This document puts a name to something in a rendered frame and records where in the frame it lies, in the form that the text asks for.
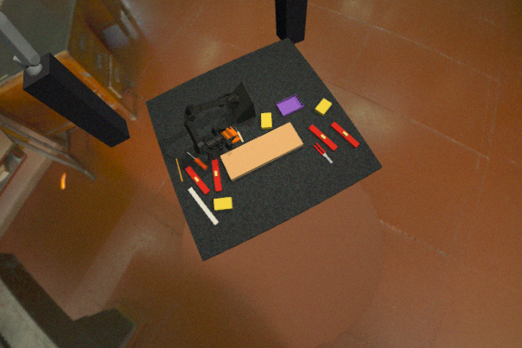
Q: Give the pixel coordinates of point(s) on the purple shallow tray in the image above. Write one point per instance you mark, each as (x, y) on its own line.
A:
(289, 105)

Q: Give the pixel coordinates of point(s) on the white flat bar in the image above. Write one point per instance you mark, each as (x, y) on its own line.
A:
(203, 206)

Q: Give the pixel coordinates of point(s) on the red flat bar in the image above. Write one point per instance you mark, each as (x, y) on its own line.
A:
(216, 175)
(198, 180)
(321, 136)
(344, 134)

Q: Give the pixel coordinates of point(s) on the yellow flat block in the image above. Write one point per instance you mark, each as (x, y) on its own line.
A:
(223, 204)
(323, 106)
(266, 121)

